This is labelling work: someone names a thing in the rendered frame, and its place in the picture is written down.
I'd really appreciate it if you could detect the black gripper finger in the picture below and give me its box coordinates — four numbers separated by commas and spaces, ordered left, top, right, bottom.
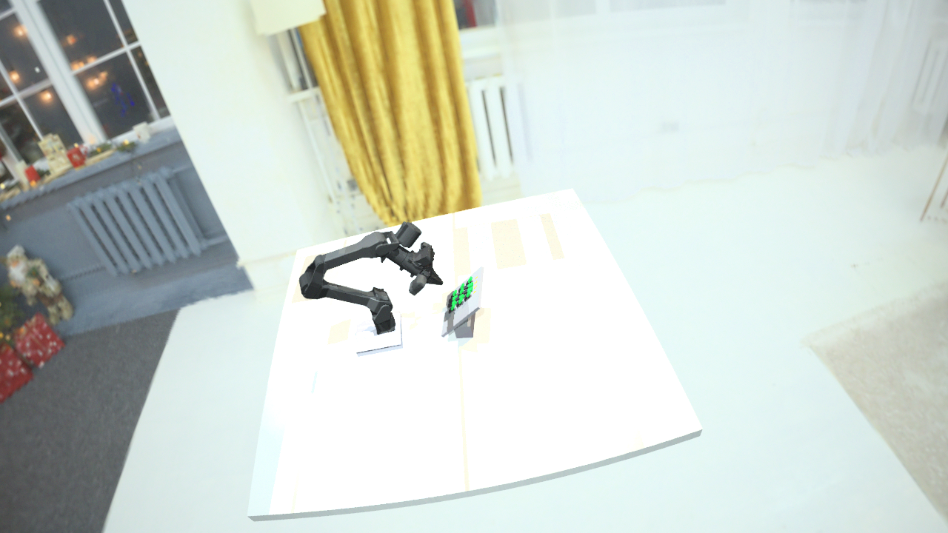
426, 263, 444, 283
426, 269, 443, 286

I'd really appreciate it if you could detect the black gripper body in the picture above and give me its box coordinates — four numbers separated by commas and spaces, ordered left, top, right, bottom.
398, 249, 429, 296

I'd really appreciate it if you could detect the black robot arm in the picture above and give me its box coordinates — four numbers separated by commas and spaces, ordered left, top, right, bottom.
298, 221, 435, 335

